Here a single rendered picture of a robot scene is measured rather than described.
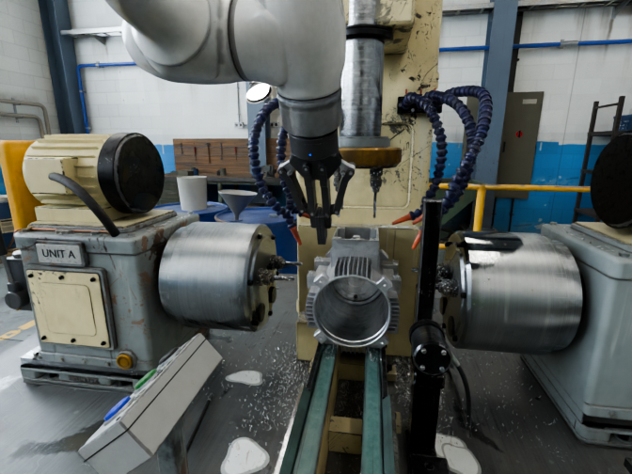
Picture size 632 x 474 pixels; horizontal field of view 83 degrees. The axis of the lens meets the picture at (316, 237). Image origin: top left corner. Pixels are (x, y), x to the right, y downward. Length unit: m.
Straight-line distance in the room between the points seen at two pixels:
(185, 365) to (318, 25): 0.43
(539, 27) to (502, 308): 5.78
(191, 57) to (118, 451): 0.43
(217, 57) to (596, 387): 0.82
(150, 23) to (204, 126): 6.13
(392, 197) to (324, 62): 0.59
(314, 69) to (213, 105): 6.06
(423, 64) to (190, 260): 0.71
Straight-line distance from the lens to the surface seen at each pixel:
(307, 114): 0.50
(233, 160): 6.13
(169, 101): 6.90
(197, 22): 0.49
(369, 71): 0.77
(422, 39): 1.02
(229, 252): 0.76
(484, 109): 0.77
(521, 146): 6.13
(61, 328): 0.98
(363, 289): 0.93
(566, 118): 6.36
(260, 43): 0.48
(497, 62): 5.80
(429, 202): 0.64
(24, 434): 0.97
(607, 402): 0.89
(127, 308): 0.87
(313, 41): 0.47
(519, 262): 0.76
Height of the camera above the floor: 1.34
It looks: 14 degrees down
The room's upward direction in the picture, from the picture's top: straight up
